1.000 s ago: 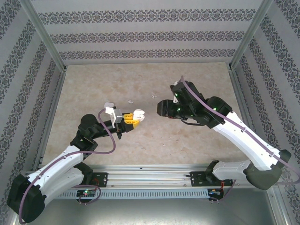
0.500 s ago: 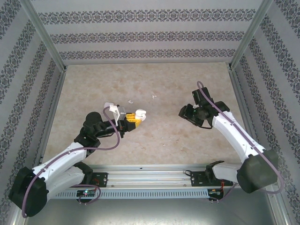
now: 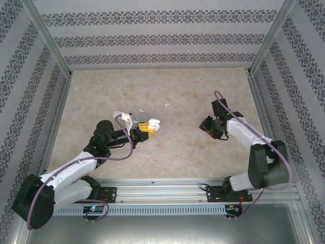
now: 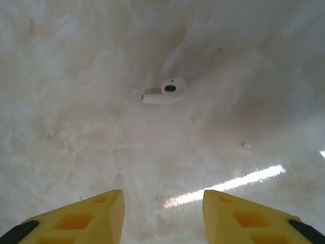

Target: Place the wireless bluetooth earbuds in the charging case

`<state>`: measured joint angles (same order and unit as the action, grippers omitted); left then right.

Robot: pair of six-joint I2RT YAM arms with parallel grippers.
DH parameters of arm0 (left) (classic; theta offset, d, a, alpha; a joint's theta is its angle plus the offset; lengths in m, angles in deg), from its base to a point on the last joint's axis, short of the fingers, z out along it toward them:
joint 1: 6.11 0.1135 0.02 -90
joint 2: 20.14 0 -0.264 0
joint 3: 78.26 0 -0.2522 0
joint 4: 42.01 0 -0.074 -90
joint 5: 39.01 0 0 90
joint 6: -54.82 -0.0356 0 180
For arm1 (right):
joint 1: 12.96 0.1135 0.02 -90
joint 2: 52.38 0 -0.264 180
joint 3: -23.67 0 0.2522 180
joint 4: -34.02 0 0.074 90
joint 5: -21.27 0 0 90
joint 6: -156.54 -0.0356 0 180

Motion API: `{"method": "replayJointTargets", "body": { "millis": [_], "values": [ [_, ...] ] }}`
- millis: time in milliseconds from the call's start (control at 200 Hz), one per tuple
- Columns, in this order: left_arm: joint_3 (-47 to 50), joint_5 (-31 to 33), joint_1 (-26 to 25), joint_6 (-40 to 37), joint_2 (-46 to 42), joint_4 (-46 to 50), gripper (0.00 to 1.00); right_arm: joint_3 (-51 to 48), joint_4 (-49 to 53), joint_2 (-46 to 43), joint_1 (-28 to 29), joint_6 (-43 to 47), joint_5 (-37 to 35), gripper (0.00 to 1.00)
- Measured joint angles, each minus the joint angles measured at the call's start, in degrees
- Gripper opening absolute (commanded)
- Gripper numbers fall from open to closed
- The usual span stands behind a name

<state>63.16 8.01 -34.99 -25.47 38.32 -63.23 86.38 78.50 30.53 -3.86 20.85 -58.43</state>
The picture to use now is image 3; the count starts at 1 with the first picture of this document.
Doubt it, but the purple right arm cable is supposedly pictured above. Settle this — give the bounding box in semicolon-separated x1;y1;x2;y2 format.
214;90;293;218

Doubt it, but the grey metal base panel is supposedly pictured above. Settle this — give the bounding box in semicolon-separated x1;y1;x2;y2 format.
25;213;313;244

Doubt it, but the circuit board with green light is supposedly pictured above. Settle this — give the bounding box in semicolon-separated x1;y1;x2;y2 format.
83;205;104;214

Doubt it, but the short purple cable loop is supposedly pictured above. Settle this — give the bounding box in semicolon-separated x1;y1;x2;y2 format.
85;199;110;222

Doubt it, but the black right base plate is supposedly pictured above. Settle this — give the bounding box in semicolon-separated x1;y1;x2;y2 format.
205;185;252;203

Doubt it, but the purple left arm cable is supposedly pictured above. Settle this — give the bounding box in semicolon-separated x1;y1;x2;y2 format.
26;114;135;231

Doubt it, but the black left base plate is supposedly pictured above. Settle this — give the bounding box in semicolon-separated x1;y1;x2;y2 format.
97;187;118;203

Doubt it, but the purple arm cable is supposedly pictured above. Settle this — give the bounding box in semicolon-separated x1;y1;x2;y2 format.
214;90;293;218
26;114;135;231

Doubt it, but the aluminium frame post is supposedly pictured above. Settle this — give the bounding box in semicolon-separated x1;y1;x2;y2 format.
24;0;73;78
248;0;298;76

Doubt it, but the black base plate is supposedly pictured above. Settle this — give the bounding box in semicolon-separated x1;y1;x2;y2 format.
97;187;118;203
205;185;252;203

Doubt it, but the aluminium mounting rail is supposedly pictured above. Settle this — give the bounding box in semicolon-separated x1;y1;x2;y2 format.
71;177;298;204

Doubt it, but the aluminium side rail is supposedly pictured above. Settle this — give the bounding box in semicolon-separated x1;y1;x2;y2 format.
37;73;74;184
247;72;289;184

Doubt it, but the slotted grey cable duct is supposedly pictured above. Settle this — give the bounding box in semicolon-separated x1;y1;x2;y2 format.
54;204;244;216

